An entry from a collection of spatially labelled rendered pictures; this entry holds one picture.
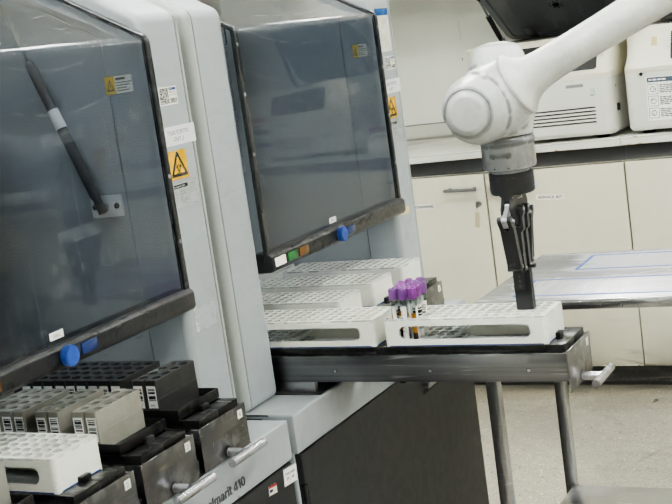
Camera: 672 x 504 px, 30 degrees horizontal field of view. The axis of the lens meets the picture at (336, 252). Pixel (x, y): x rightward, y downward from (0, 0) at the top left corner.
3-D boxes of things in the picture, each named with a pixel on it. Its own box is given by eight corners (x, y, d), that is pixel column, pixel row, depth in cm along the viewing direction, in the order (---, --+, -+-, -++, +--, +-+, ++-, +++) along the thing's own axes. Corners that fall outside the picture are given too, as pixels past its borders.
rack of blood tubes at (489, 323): (386, 354, 221) (381, 319, 220) (408, 338, 230) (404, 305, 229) (549, 351, 207) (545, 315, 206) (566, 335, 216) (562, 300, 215)
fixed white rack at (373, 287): (251, 316, 269) (247, 288, 268) (274, 305, 277) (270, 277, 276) (376, 312, 255) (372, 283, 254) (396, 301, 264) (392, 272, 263)
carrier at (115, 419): (135, 426, 192) (129, 388, 191) (146, 426, 191) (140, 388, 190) (90, 452, 182) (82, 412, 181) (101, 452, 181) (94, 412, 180)
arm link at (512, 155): (471, 142, 206) (475, 178, 207) (524, 137, 202) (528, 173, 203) (489, 135, 214) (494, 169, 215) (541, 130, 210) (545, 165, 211)
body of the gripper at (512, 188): (497, 168, 214) (503, 221, 216) (480, 175, 207) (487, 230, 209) (539, 164, 211) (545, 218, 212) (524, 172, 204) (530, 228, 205)
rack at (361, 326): (234, 355, 236) (229, 323, 235) (261, 341, 244) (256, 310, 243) (377, 354, 222) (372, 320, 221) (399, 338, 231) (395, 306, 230)
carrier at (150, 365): (156, 395, 208) (150, 360, 207) (166, 395, 207) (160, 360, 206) (114, 417, 198) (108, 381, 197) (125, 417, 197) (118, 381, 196)
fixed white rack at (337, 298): (213, 335, 255) (209, 306, 254) (238, 322, 264) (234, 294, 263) (343, 332, 242) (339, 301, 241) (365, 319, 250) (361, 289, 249)
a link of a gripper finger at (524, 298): (530, 268, 211) (529, 269, 210) (535, 308, 212) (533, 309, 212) (513, 268, 212) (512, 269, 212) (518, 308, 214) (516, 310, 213)
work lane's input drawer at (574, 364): (218, 393, 237) (211, 347, 235) (255, 372, 249) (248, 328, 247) (597, 394, 203) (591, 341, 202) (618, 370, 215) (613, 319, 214)
